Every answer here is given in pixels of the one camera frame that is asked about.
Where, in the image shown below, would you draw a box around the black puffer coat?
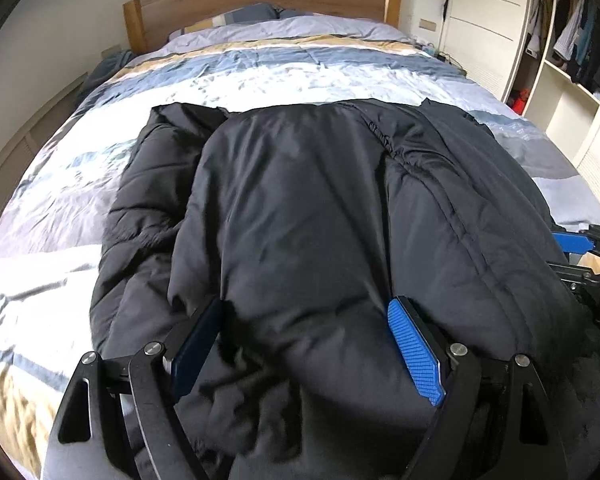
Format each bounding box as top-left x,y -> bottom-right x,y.
87,97 -> 600,480

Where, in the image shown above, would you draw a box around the wooden nightstand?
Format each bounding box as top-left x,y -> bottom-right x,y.
432,50 -> 470,78

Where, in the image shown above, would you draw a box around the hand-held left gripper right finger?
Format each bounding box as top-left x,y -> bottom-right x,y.
386,296 -> 566,480

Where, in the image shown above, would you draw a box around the hanging clothes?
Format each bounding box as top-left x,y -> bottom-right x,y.
525,0 -> 600,102

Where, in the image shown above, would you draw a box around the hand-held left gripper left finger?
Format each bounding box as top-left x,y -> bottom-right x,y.
42,297 -> 226,480

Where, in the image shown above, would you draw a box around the striped pillow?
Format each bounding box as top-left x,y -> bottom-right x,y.
211,3 -> 282,29

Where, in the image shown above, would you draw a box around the red object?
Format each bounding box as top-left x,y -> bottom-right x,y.
510,89 -> 532,116

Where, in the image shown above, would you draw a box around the bed with striped duvet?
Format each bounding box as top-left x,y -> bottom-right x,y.
0,14 -> 600,466

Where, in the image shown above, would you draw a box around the dark blue cloth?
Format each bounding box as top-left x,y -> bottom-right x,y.
77,50 -> 134,107

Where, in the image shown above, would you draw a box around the low beige wall cabinet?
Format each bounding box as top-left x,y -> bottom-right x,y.
0,72 -> 89,243

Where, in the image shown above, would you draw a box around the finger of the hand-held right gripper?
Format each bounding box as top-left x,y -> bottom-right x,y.
546,261 -> 600,311
551,224 -> 600,257

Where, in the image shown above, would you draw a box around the white wardrobe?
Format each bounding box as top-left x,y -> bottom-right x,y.
439,0 -> 600,228

